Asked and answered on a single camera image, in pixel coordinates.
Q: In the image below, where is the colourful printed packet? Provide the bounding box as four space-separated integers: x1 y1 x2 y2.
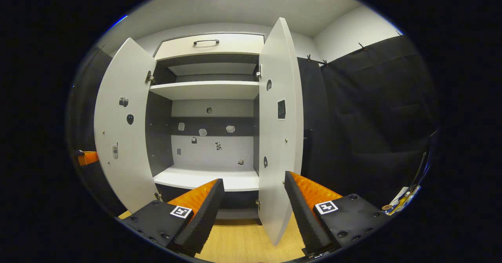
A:
382 185 422 216

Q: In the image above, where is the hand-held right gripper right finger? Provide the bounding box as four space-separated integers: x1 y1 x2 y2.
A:
284 171 389 256

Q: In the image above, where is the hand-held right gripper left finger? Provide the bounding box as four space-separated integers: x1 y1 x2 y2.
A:
124 178 225 257

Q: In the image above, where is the white cabinet shelf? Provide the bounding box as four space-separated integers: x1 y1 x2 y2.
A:
149 81 260 100
153 166 260 192
168 62 257 76

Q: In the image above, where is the cabinet door black cat sticker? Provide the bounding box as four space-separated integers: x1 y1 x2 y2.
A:
257 17 304 246

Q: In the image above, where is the black backdrop cloth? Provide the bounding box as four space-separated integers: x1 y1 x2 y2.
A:
67 34 438 216

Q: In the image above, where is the cabinet door camera sticker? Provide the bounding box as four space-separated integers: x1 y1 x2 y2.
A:
93 38 161 213

